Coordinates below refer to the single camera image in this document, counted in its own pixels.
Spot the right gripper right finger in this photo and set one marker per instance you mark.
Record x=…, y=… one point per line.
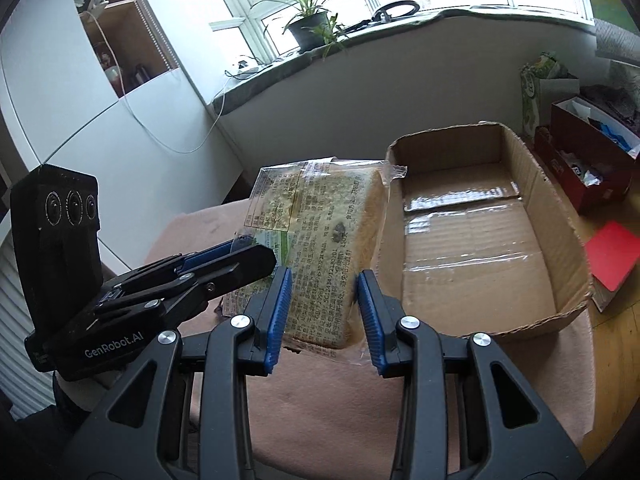
x=467, y=411

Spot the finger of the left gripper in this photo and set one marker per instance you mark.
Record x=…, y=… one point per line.
x=223, y=275
x=192, y=261

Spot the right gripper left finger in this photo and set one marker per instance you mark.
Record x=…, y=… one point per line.
x=180, y=410

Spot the bread loaf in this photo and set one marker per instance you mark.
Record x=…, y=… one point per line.
x=323, y=219

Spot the cardboard box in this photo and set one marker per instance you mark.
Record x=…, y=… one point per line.
x=476, y=239

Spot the red book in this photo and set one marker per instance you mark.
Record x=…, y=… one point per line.
x=612, y=254

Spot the potted plant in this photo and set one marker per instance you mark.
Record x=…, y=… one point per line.
x=312, y=25

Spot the red shoe box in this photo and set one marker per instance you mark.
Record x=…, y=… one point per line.
x=592, y=155

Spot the black scissors on sill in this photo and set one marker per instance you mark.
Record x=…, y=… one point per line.
x=389, y=13

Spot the green paper bag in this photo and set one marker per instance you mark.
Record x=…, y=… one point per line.
x=543, y=83

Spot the wooden wall shelf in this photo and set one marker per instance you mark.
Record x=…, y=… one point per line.
x=127, y=40

